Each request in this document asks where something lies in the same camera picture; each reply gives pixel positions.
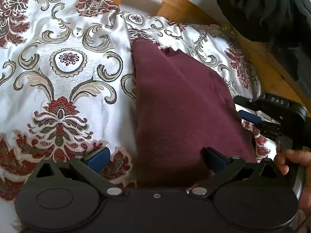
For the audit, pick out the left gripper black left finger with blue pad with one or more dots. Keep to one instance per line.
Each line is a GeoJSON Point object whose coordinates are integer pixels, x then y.
{"type": "Point", "coordinates": [98, 160]}

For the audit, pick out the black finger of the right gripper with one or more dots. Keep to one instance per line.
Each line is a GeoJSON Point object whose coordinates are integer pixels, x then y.
{"type": "Point", "coordinates": [245, 102]}
{"type": "Point", "coordinates": [252, 118]}

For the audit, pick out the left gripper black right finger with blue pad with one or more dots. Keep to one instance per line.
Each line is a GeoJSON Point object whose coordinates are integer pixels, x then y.
{"type": "Point", "coordinates": [214, 160]}

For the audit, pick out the maroon small garment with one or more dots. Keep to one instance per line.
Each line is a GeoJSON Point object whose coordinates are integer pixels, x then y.
{"type": "Point", "coordinates": [182, 107]}

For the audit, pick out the person's right hand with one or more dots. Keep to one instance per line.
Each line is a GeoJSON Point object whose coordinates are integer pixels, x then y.
{"type": "Point", "coordinates": [302, 157]}

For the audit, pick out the floral white bedspread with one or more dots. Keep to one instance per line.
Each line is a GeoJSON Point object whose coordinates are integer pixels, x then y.
{"type": "Point", "coordinates": [67, 84]}

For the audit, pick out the black hanging garment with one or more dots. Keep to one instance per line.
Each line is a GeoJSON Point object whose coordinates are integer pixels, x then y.
{"type": "Point", "coordinates": [282, 24]}

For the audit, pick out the wooden bed frame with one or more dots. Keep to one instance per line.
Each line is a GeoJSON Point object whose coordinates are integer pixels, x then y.
{"type": "Point", "coordinates": [274, 78]}

